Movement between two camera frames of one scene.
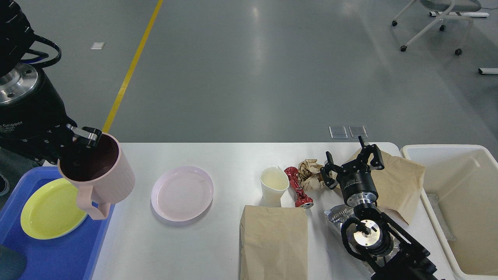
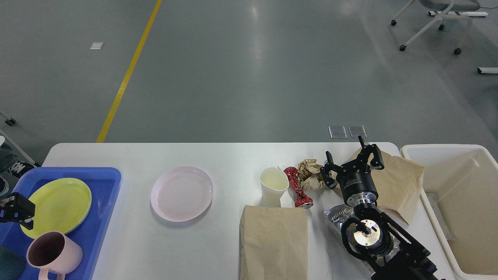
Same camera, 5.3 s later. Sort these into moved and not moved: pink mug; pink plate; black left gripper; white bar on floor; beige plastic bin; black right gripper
Moved: black left gripper; pink mug
Not moved: black right gripper; white bar on floor; beige plastic bin; pink plate
